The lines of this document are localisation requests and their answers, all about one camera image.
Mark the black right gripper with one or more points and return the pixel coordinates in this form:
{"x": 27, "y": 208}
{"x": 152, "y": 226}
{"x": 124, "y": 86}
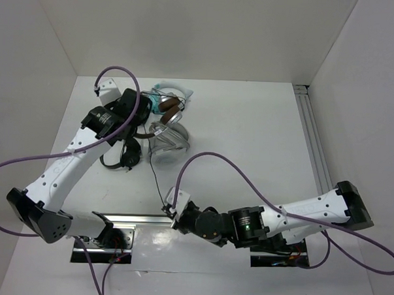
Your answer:
{"x": 178, "y": 224}

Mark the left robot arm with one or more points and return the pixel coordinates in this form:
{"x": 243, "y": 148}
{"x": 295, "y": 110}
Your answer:
{"x": 39, "y": 205}

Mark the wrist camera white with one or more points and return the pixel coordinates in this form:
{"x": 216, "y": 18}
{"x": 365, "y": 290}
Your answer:
{"x": 174, "y": 209}
{"x": 106, "y": 91}

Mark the aluminium rail right side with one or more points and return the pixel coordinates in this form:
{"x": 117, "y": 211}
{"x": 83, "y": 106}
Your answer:
{"x": 312, "y": 137}

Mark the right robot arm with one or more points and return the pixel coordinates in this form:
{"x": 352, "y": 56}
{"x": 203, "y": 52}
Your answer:
{"x": 270, "y": 227}

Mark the aluminium rail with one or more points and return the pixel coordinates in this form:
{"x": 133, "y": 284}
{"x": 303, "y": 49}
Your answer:
{"x": 312, "y": 137}
{"x": 138, "y": 219}

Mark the aluminium rail front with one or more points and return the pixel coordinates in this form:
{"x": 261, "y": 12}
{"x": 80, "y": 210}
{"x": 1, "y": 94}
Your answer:
{"x": 138, "y": 219}

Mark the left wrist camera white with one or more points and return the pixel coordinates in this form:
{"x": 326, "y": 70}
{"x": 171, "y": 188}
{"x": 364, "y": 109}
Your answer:
{"x": 106, "y": 91}

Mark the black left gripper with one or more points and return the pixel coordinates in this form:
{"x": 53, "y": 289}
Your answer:
{"x": 111, "y": 104}

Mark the black headphones lower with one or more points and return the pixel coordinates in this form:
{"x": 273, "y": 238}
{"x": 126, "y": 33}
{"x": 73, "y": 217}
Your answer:
{"x": 130, "y": 155}

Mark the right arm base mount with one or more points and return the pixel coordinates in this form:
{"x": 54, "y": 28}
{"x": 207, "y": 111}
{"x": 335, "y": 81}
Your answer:
{"x": 267, "y": 256}

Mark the teal cat-ear headphones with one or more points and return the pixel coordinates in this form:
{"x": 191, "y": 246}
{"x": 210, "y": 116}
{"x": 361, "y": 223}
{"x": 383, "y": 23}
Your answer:
{"x": 164, "y": 91}

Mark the brown silver headphones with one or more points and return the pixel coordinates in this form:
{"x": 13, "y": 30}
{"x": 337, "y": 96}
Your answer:
{"x": 169, "y": 105}

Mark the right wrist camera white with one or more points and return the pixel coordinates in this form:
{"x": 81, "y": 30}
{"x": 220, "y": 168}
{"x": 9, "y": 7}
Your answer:
{"x": 174, "y": 209}

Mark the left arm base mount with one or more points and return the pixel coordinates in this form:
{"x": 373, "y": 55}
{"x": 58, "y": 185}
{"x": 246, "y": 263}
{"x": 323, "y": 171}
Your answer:
{"x": 117, "y": 248}

